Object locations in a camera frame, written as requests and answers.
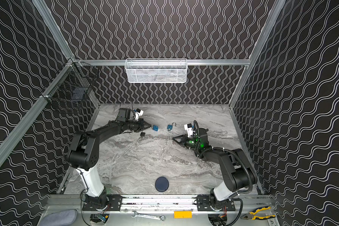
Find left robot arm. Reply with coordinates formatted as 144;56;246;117
66;108;155;211

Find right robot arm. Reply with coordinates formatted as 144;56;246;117
172;128;258;209

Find dark round disc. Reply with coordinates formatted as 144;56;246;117
155;177;169;192

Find yellow label block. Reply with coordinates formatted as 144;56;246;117
174;211;193;219

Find steel wrench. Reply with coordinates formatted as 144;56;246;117
132;211;166;221

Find grey cloth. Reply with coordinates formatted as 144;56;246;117
39;210;77;226

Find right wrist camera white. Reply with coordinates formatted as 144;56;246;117
184;123;194;137

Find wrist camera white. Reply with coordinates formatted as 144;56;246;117
184;123;194;137
133;108;144;121

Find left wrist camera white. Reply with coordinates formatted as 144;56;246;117
133;108;144;121

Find white wire basket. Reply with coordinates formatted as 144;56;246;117
124;58;188;83

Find black wire basket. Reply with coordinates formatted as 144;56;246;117
45;62;99;115

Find yellow handled pliers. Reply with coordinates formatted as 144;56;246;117
240;206;276;220

